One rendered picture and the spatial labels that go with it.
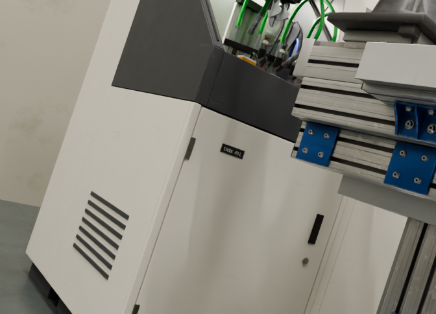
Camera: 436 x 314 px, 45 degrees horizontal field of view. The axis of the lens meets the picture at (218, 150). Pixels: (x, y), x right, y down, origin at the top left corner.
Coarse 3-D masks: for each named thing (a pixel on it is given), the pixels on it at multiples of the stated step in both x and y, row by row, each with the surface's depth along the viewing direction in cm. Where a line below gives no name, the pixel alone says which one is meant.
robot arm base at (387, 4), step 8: (384, 0) 108; (392, 0) 107; (400, 0) 106; (408, 0) 105; (416, 0) 105; (424, 0) 105; (432, 0) 106; (376, 8) 109; (384, 8) 107; (392, 8) 105; (400, 8) 105; (408, 8) 105; (416, 8) 105; (424, 8) 104; (432, 8) 105; (432, 16) 105
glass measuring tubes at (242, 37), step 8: (240, 0) 203; (248, 0) 204; (240, 8) 204; (248, 8) 206; (256, 8) 207; (232, 16) 205; (248, 16) 209; (264, 16) 211; (232, 24) 205; (240, 24) 207; (248, 24) 209; (232, 32) 204; (240, 32) 206; (256, 32) 210; (240, 40) 206; (248, 40) 211; (224, 48) 205; (248, 56) 210
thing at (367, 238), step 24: (312, 0) 223; (336, 0) 212; (360, 0) 214; (360, 216) 186; (384, 216) 193; (336, 240) 181; (360, 240) 188; (384, 240) 195; (336, 264) 183; (360, 264) 190; (384, 264) 198; (336, 288) 185; (360, 288) 193; (312, 312) 181; (336, 312) 187; (360, 312) 195
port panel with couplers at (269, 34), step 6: (264, 30) 215; (270, 30) 217; (276, 30) 219; (282, 30) 220; (288, 30) 222; (264, 36) 216; (270, 36) 214; (276, 36) 219; (270, 42) 218; (276, 42) 217; (258, 48) 215; (270, 48) 218; (276, 48) 220; (264, 66) 218; (270, 66) 220
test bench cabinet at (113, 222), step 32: (128, 96) 173; (160, 96) 156; (128, 128) 167; (160, 128) 151; (192, 128) 141; (96, 160) 180; (128, 160) 161; (160, 160) 146; (96, 192) 173; (128, 192) 155; (160, 192) 142; (64, 224) 186; (96, 224) 166; (128, 224) 150; (160, 224) 141; (64, 256) 179; (96, 256) 161; (128, 256) 145; (64, 288) 172; (96, 288) 155; (128, 288) 141
